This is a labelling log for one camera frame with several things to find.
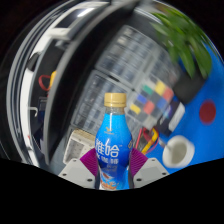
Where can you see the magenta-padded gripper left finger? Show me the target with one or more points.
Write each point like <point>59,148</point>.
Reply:
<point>75,171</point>

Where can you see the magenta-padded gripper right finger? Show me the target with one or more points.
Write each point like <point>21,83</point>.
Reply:
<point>150,170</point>

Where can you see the blue drink bottle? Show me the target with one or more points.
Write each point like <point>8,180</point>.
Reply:
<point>113,146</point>

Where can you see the white pegboard tray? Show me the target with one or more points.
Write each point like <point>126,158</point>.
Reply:
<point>78,145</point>

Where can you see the yellow multimeter with red leads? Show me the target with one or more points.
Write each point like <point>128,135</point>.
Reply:
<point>148,141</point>

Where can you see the white faceted cup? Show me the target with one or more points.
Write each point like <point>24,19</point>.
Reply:
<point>178,151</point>

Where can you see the clear organizer with coloured parts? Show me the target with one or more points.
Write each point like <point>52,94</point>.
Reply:
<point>150,106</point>

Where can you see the grey small-parts drawer cabinet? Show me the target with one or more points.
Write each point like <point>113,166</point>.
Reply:
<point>91,103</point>
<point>165,66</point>
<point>130,55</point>

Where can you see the flat round red coaster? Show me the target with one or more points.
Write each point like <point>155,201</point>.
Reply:
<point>207,112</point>

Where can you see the flat black box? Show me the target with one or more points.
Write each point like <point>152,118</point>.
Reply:
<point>190,86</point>

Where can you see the green potted plant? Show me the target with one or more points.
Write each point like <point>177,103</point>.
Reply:
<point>186,43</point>

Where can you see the black wall shelf unit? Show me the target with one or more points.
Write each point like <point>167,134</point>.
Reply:
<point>66,83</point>

